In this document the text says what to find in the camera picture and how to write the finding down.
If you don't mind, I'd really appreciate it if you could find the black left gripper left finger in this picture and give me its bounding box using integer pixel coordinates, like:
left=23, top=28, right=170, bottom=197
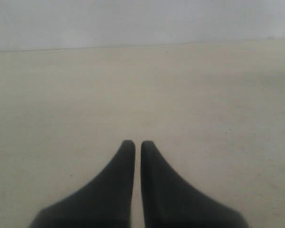
left=30, top=140, right=135, bottom=228

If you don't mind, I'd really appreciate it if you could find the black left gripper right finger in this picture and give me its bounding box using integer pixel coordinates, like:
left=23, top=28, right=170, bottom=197
left=141, top=141, right=249, bottom=228

